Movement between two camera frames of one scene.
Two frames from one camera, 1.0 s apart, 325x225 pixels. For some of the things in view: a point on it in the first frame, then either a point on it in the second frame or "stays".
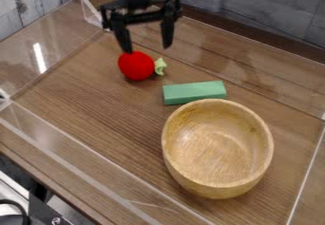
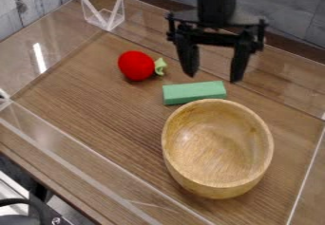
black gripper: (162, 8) to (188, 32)
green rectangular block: (194, 91) stays
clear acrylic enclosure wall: (195, 134) stays
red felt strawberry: (138, 65) stays
